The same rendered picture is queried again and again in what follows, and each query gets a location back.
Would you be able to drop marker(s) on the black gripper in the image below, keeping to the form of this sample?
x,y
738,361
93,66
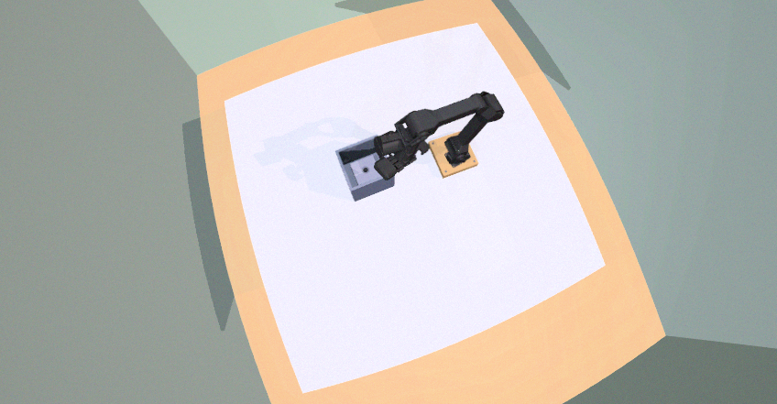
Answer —
x,y
388,167

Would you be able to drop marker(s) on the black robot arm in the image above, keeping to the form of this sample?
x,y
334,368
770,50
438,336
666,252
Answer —
x,y
423,123

